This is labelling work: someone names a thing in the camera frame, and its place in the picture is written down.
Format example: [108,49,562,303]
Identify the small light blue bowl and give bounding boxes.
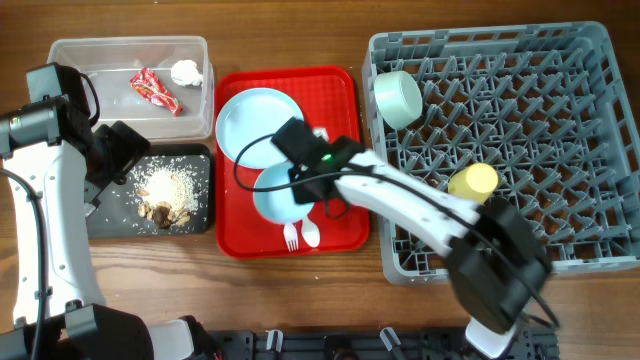
[253,162,314,225]

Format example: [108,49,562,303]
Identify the white plastic spoon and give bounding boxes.
[301,217,321,248]

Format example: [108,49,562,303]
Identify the white plastic fork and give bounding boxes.
[283,223,299,252]

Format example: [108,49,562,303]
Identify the rice and peanut scraps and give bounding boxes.
[127,155,211,235]

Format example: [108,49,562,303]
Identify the red snack wrapper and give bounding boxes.
[129,67,183,116]

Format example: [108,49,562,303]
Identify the light blue plate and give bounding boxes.
[215,88,304,163]

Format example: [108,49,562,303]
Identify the white napkin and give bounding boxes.
[170,60,204,87]

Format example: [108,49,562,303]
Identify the mint green bowl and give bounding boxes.
[374,71,423,130]

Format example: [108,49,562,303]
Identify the yellow plastic cup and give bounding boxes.
[448,163,500,204]

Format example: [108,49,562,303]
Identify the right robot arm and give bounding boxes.
[285,137,552,359]

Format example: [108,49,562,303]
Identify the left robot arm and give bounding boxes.
[1,96,208,359]

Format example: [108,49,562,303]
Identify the grey dishwasher rack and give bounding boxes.
[362,22,639,273]

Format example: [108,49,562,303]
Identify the black plastic tray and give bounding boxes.
[86,144,213,239]

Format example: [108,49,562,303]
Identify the clear plastic bin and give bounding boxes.
[47,36,215,142]

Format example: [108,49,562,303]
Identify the red serving tray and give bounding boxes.
[214,66,361,260]

